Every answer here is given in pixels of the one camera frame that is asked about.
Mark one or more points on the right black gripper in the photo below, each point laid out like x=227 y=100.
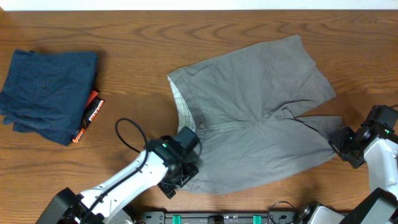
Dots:
x=336 y=140

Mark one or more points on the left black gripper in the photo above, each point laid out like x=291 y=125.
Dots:
x=192 y=170

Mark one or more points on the grey shorts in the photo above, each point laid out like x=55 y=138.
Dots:
x=250 y=109

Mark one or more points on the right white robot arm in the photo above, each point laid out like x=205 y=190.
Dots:
x=375 y=146

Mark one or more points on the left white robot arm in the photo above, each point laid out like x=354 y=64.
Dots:
x=102 y=203

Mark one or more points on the orange black folded item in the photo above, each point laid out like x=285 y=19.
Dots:
x=93 y=106

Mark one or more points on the folded navy blue garment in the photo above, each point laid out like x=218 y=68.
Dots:
x=47 y=93

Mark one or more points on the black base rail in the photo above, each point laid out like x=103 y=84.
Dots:
x=313 y=213

